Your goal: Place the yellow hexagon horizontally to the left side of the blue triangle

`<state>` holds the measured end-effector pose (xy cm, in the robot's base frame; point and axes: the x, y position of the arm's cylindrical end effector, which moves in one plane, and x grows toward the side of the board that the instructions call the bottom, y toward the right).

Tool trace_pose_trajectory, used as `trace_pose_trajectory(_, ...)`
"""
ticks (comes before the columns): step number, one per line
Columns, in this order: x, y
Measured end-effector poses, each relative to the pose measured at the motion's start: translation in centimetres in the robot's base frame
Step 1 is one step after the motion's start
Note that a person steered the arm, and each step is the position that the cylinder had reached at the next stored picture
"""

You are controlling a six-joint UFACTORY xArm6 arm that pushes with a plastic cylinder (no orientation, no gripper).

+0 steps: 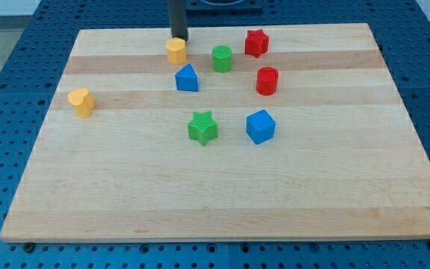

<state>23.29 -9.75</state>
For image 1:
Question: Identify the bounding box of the red star block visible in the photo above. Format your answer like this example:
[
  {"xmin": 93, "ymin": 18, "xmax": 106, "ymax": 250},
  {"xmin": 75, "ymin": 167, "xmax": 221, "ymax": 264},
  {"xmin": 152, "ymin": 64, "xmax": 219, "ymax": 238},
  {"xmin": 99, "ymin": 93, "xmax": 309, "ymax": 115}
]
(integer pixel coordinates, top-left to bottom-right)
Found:
[{"xmin": 244, "ymin": 29, "xmax": 269, "ymax": 58}]

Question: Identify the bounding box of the yellow heart block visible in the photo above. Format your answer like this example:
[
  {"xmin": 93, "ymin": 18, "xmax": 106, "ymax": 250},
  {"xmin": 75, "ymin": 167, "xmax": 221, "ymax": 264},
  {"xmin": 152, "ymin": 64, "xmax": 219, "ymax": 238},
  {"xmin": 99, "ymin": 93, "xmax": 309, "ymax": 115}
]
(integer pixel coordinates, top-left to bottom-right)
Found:
[{"xmin": 67, "ymin": 88, "xmax": 96, "ymax": 118}]

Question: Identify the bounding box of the red cylinder block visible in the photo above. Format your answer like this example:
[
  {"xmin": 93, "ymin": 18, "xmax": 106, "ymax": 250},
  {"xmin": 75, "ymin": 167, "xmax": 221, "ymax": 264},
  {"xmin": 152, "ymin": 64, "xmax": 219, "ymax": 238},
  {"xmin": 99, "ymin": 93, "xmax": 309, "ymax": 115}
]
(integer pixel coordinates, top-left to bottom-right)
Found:
[{"xmin": 256, "ymin": 67, "xmax": 279, "ymax": 96}]

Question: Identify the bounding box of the yellow hexagon block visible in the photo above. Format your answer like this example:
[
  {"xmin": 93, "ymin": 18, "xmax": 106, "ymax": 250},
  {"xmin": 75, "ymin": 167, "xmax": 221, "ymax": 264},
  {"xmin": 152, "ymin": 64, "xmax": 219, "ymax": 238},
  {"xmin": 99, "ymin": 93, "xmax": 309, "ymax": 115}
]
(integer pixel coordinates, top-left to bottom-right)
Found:
[{"xmin": 166, "ymin": 37, "xmax": 187, "ymax": 64}]

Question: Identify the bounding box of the green star block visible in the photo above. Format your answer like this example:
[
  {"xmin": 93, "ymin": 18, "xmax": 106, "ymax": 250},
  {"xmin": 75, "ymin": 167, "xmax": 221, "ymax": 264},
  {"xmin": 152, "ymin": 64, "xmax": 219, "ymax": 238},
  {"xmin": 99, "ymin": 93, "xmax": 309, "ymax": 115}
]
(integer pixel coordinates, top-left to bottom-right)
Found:
[{"xmin": 187, "ymin": 111, "xmax": 218, "ymax": 146}]

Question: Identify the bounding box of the green cylinder block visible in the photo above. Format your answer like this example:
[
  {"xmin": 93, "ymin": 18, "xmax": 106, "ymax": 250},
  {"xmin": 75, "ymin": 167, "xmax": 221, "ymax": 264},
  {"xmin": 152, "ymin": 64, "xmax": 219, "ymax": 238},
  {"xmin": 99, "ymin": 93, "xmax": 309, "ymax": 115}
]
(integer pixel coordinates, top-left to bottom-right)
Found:
[{"xmin": 212, "ymin": 45, "xmax": 233, "ymax": 72}]

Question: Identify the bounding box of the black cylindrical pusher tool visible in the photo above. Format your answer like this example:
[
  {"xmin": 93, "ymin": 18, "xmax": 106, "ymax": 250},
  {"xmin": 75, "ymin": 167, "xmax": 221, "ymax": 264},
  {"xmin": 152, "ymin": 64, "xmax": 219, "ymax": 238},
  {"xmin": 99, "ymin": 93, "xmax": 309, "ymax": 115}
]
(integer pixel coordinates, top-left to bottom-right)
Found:
[{"xmin": 167, "ymin": 0, "xmax": 189, "ymax": 41}]

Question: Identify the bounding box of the blue triangle block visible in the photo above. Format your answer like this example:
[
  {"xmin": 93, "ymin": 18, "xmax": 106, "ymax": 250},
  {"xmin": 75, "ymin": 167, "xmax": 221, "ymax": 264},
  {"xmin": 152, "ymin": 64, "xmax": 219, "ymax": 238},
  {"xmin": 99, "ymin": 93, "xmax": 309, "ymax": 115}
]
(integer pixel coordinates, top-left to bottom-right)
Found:
[{"xmin": 175, "ymin": 64, "xmax": 199, "ymax": 92}]

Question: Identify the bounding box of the wooden board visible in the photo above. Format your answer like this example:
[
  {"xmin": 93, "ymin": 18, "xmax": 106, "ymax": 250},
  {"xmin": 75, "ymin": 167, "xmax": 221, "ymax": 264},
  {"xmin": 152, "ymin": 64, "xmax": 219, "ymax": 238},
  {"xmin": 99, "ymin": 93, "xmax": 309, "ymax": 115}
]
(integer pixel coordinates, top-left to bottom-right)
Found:
[{"xmin": 0, "ymin": 23, "xmax": 430, "ymax": 243}]

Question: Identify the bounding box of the blue cube block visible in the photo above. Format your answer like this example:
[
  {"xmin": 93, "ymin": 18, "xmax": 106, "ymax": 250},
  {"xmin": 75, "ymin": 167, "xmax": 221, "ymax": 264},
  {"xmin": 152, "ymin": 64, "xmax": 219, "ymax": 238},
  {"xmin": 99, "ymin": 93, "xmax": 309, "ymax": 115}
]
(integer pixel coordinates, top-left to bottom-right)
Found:
[{"xmin": 246, "ymin": 110, "xmax": 276, "ymax": 144}]

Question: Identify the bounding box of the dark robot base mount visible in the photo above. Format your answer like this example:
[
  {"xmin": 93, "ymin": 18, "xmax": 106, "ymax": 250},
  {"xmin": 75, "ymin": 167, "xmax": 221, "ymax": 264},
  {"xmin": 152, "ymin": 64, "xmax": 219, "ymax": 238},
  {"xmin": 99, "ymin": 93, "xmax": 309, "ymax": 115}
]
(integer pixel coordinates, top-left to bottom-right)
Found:
[{"xmin": 185, "ymin": 0, "xmax": 264, "ymax": 11}]

